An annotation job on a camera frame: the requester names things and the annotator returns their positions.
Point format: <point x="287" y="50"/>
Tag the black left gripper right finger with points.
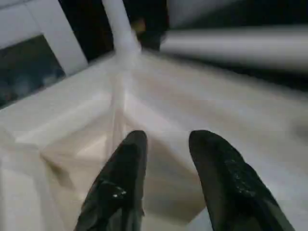
<point x="228" y="187"/>

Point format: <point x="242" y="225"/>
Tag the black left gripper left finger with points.
<point x="120" y="187"/>

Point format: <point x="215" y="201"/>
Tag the white plastic table top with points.
<point x="192" y="103"/>

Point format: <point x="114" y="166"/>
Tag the white plastic table leg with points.
<point x="240" y="44"/>
<point x="120" y="26"/>

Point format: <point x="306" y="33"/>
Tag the white sideboard with glass doors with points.
<point x="60" y="36"/>

